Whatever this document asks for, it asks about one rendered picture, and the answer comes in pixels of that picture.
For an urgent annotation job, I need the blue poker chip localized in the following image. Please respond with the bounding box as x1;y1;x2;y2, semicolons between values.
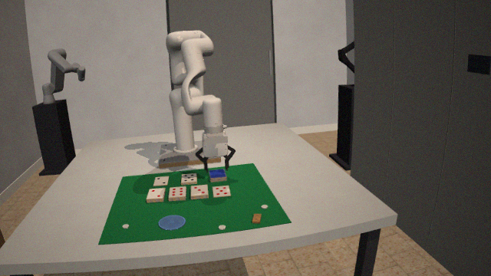
158;215;186;230

